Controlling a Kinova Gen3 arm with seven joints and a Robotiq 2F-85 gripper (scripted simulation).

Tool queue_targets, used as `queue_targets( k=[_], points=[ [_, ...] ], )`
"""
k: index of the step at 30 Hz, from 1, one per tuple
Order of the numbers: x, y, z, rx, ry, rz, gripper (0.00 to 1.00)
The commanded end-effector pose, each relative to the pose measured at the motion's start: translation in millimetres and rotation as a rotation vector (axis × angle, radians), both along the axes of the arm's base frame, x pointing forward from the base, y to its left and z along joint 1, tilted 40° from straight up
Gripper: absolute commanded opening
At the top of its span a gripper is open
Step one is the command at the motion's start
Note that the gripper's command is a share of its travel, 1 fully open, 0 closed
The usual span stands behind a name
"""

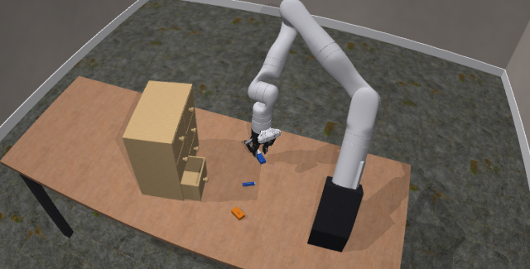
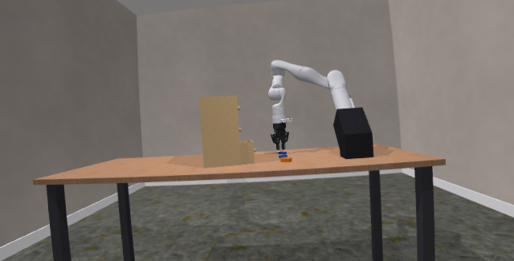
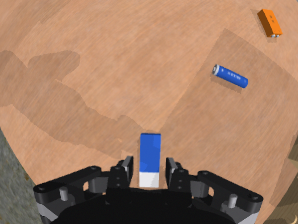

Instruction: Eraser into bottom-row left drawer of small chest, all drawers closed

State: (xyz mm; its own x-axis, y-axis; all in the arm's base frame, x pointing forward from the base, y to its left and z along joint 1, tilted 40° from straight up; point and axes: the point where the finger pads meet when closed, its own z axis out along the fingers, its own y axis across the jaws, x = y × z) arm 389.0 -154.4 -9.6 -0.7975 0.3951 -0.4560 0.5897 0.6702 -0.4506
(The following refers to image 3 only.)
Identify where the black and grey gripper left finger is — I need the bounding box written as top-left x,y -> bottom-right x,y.
33,156 -> 134,224

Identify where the brown drawer front with small knob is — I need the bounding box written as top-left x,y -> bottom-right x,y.
288,136 -> 298,170
266,178 -> 298,224

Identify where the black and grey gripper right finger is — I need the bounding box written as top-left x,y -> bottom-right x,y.
165,157 -> 263,224

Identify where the orange nine-volt battery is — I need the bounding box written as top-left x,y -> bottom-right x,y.
257,9 -> 283,38

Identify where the blue and white eraser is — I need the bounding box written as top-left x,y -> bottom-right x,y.
139,133 -> 161,188

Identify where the blue aa battery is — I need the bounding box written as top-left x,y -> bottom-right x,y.
212,64 -> 248,88

